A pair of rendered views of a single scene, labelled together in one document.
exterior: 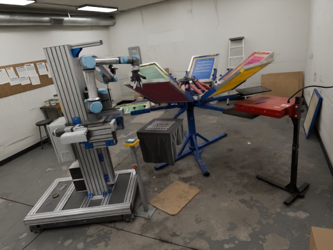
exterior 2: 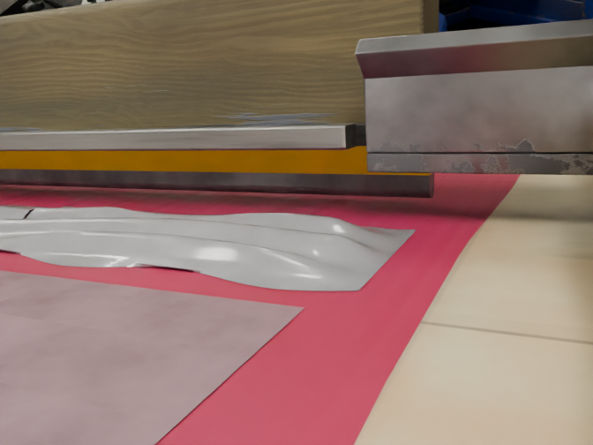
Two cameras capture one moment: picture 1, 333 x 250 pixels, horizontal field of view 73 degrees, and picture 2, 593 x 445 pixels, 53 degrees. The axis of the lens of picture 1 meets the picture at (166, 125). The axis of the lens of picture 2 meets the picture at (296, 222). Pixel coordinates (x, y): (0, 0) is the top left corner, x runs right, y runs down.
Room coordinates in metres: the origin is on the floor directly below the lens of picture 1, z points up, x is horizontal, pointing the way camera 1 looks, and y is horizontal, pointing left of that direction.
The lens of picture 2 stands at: (2.69, -0.19, 1.40)
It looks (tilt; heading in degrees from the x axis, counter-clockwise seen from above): 42 degrees down; 8
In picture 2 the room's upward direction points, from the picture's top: 22 degrees counter-clockwise
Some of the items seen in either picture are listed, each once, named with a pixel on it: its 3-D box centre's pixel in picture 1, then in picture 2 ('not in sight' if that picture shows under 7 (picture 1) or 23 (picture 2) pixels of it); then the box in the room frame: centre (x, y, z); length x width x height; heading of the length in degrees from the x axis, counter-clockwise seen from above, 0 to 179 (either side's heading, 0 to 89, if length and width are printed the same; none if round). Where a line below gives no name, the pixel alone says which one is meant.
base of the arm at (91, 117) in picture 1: (93, 114); not in sight; (2.30, 0.74, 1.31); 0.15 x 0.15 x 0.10
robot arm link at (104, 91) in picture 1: (102, 93); not in sight; (2.80, 0.72, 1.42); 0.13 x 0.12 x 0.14; 63
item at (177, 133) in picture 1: (178, 140); not in sight; (2.60, -0.11, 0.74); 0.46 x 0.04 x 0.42; 153
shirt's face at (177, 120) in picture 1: (160, 125); not in sight; (2.69, 0.07, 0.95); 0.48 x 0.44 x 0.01; 153
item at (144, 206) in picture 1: (139, 178); not in sight; (2.29, 0.41, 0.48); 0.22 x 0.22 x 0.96; 63
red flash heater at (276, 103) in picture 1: (268, 105); not in sight; (2.49, -1.21, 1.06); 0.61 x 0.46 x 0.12; 33
